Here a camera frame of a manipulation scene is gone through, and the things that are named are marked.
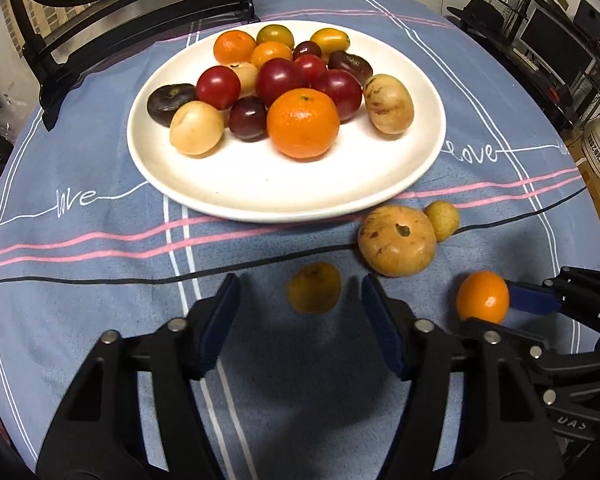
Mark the small orange mandarin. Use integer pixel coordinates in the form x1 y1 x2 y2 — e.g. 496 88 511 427
455 270 511 325
250 41 294 68

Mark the beige checked curtain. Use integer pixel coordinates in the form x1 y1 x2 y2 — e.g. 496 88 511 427
0 0 131 41

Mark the black desk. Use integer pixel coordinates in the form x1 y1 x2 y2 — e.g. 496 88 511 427
450 15 600 131

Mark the blue striped tablecloth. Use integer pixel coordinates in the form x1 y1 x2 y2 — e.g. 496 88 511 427
0 0 600 480

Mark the green-yellow mandarin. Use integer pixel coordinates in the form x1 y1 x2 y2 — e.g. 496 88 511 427
256 24 296 48

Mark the yellow-orange mandarin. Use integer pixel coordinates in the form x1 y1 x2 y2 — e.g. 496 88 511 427
309 28 351 56

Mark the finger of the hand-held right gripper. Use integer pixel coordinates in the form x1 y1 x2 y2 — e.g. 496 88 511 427
457 317 600 386
507 266 600 333

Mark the blotched tan passion fruit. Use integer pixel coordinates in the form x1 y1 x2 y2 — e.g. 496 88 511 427
362 74 415 135

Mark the black speaker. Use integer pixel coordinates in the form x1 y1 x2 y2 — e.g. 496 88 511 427
575 0 600 36

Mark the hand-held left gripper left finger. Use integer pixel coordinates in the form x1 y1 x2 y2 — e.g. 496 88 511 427
36 272 242 480

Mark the large orange mandarin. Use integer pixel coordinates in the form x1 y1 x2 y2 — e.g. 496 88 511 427
266 88 341 160

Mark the dark purple passion fruit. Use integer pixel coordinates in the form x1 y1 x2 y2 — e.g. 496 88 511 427
146 83 198 127

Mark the small dark purple plum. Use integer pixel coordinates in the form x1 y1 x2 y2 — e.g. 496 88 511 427
292 40 323 61

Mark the smooth tan passion fruit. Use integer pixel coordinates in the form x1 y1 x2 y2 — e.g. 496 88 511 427
169 100 226 156

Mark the white round plate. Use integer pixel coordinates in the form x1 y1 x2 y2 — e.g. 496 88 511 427
126 20 447 224

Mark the dark red plum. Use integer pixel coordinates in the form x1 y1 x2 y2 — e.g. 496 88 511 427
255 57 308 108

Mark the large tan passion fruit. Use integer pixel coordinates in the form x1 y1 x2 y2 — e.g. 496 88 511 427
357 205 437 278

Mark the small red plum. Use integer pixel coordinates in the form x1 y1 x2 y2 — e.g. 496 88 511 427
293 54 328 86

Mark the small tan round fruit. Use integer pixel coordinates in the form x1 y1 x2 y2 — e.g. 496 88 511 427
424 200 461 242
287 261 342 315

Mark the computer monitor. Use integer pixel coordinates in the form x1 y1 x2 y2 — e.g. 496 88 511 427
517 7 598 86

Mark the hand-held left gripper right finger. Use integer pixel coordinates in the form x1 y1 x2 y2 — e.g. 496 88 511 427
361 274 566 480

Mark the black hat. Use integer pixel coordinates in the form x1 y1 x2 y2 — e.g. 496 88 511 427
447 0 511 36

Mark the small tan passion fruit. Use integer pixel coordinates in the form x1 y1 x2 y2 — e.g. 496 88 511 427
228 61 260 98

